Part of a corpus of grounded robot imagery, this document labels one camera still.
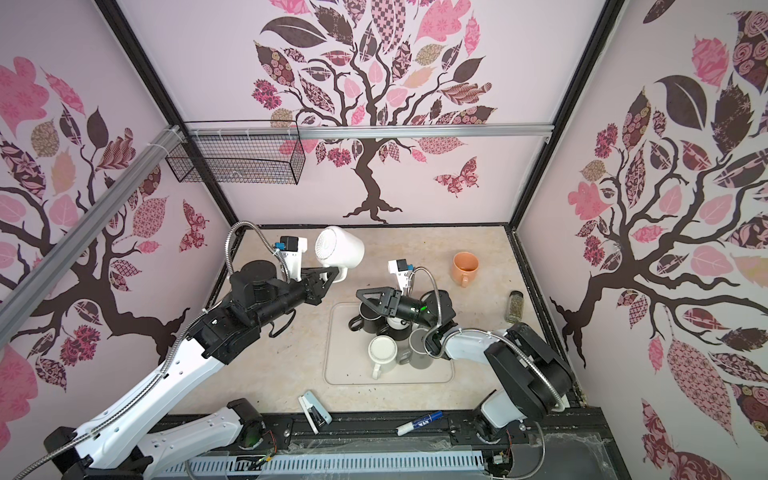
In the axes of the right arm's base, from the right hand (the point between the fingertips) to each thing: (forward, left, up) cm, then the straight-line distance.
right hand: (360, 296), depth 68 cm
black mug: (+3, 0, -19) cm, 19 cm away
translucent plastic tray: (-5, +6, -26) cm, 27 cm away
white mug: (-6, -5, -20) cm, 21 cm away
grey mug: (-7, -14, -22) cm, 27 cm away
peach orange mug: (+26, -33, -23) cm, 48 cm away
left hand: (+3, +5, +4) cm, 7 cm away
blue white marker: (-22, -14, -26) cm, 37 cm away
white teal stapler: (-19, +13, -25) cm, 34 cm away
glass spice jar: (+10, -46, -24) cm, 53 cm away
